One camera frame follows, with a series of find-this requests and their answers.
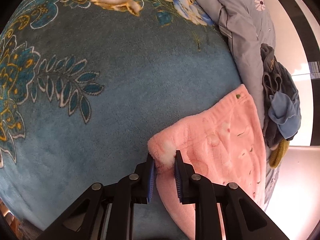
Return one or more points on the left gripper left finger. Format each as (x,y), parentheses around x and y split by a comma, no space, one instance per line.
(105,211)

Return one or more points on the white black stripe wardrobe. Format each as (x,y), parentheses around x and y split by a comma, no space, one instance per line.
(297,48)

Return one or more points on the teal floral plush blanket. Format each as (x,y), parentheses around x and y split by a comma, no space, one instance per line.
(86,83)

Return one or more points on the blue daisy print duvet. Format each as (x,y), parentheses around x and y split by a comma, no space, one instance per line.
(246,24)

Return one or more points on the dark grey garment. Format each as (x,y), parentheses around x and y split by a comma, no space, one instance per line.
(271,84)

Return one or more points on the blue garment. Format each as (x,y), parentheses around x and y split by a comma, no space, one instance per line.
(287,84)

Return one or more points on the light blue small cloth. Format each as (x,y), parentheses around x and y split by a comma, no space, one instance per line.
(285,113)

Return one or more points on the pink fleece pajama garment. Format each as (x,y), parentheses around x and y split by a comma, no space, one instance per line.
(224,143)

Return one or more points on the mustard knit garment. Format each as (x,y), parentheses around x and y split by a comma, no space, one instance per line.
(278,154)

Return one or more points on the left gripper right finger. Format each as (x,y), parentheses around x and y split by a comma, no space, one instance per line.
(222,211)

